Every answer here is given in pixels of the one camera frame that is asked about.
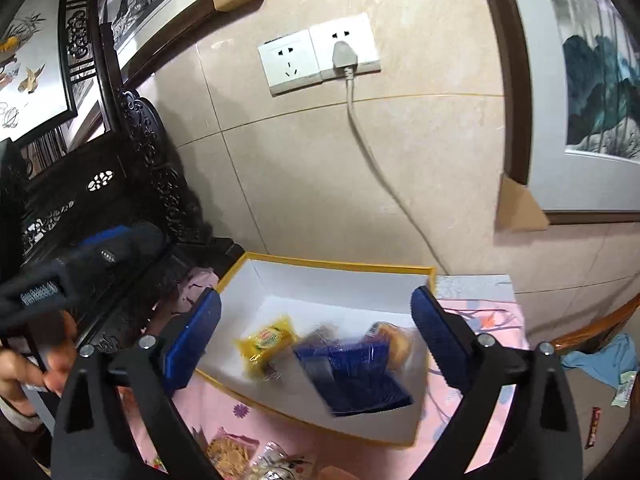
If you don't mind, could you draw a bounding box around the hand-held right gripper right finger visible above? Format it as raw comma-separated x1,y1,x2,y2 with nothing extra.
410,286,586,480

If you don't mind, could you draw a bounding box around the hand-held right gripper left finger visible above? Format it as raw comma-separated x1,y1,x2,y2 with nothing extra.
52,287,236,480

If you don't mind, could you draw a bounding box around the orange pastry packet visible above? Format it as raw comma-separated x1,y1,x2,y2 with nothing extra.
367,321,416,373

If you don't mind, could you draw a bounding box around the yellow snack packet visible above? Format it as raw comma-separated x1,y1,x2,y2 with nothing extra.
235,314,300,373

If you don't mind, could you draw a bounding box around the blue snack packet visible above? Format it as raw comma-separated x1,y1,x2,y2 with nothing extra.
292,332,416,418

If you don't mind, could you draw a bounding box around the grey snack packet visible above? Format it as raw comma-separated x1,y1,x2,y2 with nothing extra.
300,324,341,348

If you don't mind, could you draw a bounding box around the yellow-edged white box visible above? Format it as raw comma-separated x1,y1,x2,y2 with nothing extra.
192,251,438,448

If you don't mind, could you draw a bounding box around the person's left forearm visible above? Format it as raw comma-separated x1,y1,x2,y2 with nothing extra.
0,395,56,480

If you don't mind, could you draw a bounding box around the person's left hand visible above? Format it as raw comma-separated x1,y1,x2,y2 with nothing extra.
0,310,78,418

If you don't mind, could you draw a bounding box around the pink floral tablecloth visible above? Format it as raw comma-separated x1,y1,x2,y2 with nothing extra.
122,274,531,480

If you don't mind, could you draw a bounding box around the pink cloth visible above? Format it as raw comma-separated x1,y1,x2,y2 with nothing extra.
175,267,221,311

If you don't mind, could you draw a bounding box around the dark carved wooden chair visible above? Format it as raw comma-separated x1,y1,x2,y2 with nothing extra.
20,87,246,361

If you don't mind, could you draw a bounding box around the orange crisp snack packet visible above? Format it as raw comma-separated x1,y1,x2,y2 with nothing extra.
204,427,261,478

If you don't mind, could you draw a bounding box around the brown wooden chair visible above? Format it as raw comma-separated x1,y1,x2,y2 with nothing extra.
550,292,640,356

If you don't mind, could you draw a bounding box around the blue cloth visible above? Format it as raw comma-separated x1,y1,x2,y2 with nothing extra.
561,332,638,391

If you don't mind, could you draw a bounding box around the red dark packet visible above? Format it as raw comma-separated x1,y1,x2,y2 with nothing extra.
585,406,601,450

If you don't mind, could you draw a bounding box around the green white packet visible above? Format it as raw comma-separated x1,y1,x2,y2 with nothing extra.
611,370,638,407

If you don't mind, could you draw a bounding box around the black framed bird painting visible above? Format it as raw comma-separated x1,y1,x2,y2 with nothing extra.
0,5,78,143

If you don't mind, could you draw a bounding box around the dark carved lattice panel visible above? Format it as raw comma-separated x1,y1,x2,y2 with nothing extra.
57,0,103,111

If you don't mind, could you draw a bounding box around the brown framed landscape painting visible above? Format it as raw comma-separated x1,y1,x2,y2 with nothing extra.
475,0,640,226

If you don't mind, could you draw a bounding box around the grey power plug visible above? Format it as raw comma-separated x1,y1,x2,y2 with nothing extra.
331,40,359,80

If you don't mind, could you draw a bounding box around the grey power cable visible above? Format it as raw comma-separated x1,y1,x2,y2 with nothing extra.
344,75,451,276

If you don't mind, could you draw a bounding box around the white wall socket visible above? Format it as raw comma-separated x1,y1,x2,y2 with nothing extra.
257,30,323,97
308,12,382,81

